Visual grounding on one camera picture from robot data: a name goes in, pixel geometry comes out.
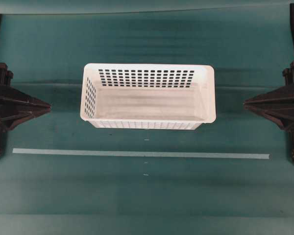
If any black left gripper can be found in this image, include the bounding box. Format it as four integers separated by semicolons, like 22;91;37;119
0;85;51;131

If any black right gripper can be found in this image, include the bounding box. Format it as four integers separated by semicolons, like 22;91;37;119
244;84;294;131

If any white perforated plastic basket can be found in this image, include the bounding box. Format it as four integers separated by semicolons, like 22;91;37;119
80;63;216;130

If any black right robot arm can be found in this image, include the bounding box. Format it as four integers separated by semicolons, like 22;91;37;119
244;61;294;131

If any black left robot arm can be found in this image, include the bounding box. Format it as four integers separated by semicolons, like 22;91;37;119
0;63;51;131

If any long grey tape strip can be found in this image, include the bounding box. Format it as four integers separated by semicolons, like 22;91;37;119
12;148;270;160

